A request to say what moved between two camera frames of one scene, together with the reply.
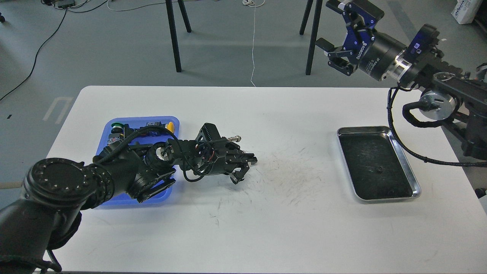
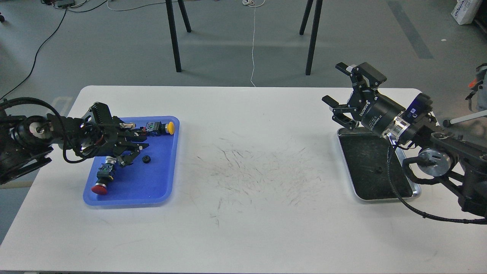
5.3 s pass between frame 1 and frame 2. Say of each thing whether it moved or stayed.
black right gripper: moved
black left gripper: moved
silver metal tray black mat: stayed
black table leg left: stayed
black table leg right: stayed
